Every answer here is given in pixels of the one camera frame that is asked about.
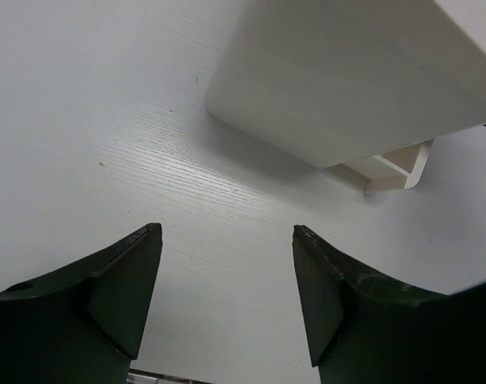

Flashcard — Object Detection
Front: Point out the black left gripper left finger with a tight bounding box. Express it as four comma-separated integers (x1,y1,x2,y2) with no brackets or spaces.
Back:
0,222,162,383

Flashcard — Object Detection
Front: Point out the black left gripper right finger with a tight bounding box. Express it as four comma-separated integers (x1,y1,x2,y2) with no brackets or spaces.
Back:
293,226,486,383

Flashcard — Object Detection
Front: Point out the white drawer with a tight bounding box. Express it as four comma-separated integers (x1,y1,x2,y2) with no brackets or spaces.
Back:
325,140,433,194

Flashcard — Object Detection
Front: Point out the white drawer cabinet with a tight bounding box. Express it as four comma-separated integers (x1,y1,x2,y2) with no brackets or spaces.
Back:
205,1,486,169

